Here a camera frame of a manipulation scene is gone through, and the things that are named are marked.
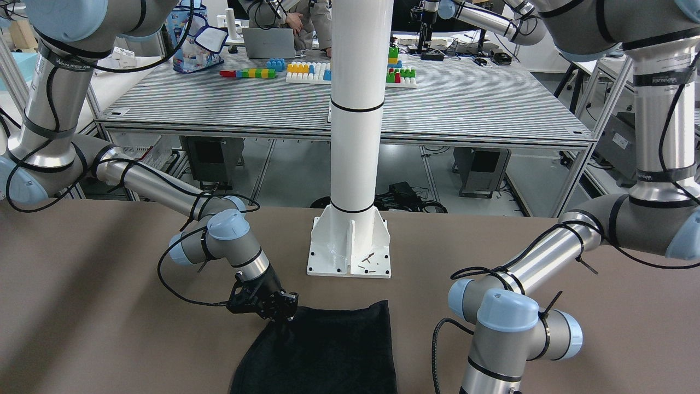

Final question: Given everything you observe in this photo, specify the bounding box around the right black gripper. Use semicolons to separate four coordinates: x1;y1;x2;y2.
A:
226;268;299;322

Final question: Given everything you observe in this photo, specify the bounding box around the black t-shirt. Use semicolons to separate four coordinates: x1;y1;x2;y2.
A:
230;300;398;393

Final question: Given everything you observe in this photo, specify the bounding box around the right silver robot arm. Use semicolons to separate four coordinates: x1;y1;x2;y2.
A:
2;1;298;322

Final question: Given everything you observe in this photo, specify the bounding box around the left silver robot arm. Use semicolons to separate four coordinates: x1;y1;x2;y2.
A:
439;1;698;393

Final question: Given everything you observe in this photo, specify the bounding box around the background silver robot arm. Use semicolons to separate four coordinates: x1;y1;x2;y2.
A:
422;1;547;47

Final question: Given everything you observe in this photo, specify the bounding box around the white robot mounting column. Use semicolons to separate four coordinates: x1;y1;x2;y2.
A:
307;1;393;279

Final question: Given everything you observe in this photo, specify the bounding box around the white plastic basket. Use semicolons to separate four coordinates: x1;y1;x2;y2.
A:
113;132;173;170

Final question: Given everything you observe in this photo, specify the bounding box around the colourful toy block set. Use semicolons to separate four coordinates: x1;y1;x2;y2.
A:
218;47;418;88

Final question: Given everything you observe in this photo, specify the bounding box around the silver laptop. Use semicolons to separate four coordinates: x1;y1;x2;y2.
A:
242;27;296;60

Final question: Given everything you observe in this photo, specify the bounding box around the blue white printed bag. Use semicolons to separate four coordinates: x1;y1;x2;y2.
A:
166;1;228;74

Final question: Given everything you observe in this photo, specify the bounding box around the striped aluminium frame workbench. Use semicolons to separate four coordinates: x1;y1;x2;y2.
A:
95;56;598;217

